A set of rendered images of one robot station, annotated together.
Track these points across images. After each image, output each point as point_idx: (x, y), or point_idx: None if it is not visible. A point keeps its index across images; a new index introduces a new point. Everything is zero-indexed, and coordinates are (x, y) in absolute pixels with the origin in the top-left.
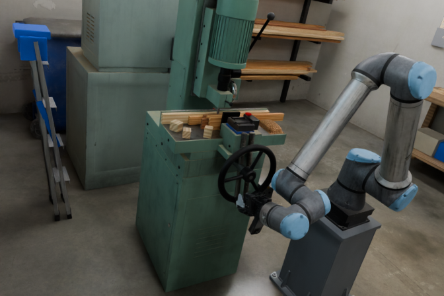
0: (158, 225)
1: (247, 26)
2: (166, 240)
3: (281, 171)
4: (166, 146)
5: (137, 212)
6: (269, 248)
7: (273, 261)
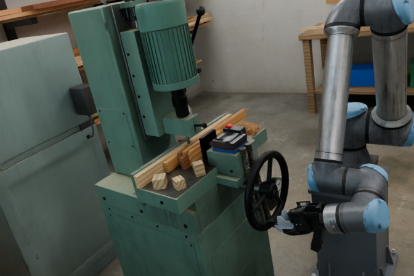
0: None
1: (185, 31)
2: None
3: (313, 166)
4: (151, 211)
5: None
6: (287, 253)
7: (301, 263)
